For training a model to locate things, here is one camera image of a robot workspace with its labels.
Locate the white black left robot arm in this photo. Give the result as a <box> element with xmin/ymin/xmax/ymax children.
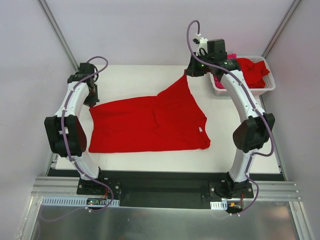
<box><xmin>44</xmin><ymin>61</ymin><xmax>106</xmax><ymax>195</ymax></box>

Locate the left white cable duct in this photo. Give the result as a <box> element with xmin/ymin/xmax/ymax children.
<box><xmin>42</xmin><ymin>196</ymin><xmax>120</xmax><ymax>208</ymax></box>

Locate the pink t shirt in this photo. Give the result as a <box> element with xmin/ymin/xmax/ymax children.
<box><xmin>212</xmin><ymin>53</ymin><xmax>241</xmax><ymax>89</ymax></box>

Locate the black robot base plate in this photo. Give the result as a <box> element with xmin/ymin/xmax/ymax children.
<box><xmin>76</xmin><ymin>170</ymin><xmax>254</xmax><ymax>209</ymax></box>

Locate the right white cable duct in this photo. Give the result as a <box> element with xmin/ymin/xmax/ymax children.
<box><xmin>210</xmin><ymin>200</ymin><xmax>228</xmax><ymax>211</ymax></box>

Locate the white cable duct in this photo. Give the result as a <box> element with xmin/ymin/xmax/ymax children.
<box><xmin>42</xmin><ymin>196</ymin><xmax>120</xmax><ymax>208</ymax></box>
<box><xmin>210</xmin><ymin>200</ymin><xmax>228</xmax><ymax>211</ymax></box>

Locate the aluminium frame post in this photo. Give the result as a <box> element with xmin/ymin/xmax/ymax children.
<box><xmin>262</xmin><ymin>0</ymin><xmax>303</xmax><ymax>59</ymax></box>
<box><xmin>36</xmin><ymin>0</ymin><xmax>79</xmax><ymax>70</ymax></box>

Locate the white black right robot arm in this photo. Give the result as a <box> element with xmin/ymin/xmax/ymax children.
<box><xmin>185</xmin><ymin>34</ymin><xmax>275</xmax><ymax>199</ymax></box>

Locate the red t shirt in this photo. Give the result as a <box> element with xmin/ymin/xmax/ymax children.
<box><xmin>236</xmin><ymin>58</ymin><xmax>270</xmax><ymax>89</ymax></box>
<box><xmin>88</xmin><ymin>75</ymin><xmax>211</xmax><ymax>154</ymax></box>

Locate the white perforated plastic basket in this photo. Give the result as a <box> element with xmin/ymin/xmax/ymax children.
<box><xmin>209</xmin><ymin>54</ymin><xmax>276</xmax><ymax>97</ymax></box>

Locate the left aluminium frame post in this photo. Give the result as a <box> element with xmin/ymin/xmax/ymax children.
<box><xmin>36</xmin><ymin>0</ymin><xmax>79</xmax><ymax>70</ymax></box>

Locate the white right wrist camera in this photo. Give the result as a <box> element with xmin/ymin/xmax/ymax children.
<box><xmin>192</xmin><ymin>33</ymin><xmax>208</xmax><ymax>57</ymax></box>

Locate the right aluminium frame post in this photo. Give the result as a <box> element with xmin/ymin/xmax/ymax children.
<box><xmin>262</xmin><ymin>0</ymin><xmax>303</xmax><ymax>59</ymax></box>

